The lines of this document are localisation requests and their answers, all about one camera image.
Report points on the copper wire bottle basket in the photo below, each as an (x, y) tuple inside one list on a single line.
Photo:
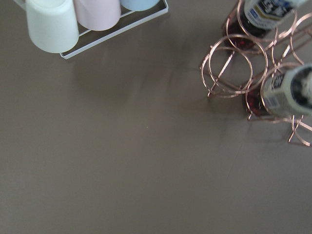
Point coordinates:
[(238, 64)]

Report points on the tea bottle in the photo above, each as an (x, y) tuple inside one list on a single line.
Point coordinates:
[(258, 17), (283, 94)]

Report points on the pastel blue cup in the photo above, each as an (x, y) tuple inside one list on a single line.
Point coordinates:
[(138, 5)]

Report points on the pastel pink cup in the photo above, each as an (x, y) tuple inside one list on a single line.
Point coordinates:
[(97, 15)]

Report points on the pastel white cup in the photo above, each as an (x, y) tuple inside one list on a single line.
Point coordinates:
[(52, 24)]

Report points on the white wire cup rack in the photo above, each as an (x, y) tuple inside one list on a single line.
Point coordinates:
[(128, 20)]

